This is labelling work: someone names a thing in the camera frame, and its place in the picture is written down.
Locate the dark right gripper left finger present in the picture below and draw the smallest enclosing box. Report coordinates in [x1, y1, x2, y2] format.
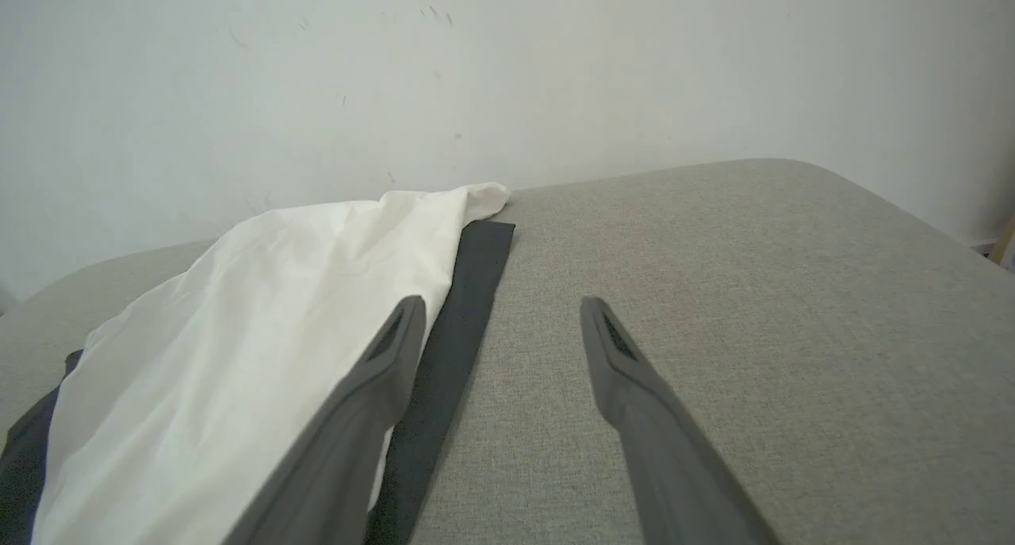
[222, 295, 428, 545]

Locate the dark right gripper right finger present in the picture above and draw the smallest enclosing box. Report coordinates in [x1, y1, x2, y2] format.
[580, 295, 783, 545]

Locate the tan wooden object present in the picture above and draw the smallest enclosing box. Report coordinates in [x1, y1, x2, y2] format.
[986, 216, 1015, 272]

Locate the black and white t-shirt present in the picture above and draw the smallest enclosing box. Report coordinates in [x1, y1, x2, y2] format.
[0, 182, 517, 545]

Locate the grey fabric sofa cushion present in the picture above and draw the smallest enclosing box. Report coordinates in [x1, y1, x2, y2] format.
[0, 158, 1015, 545]

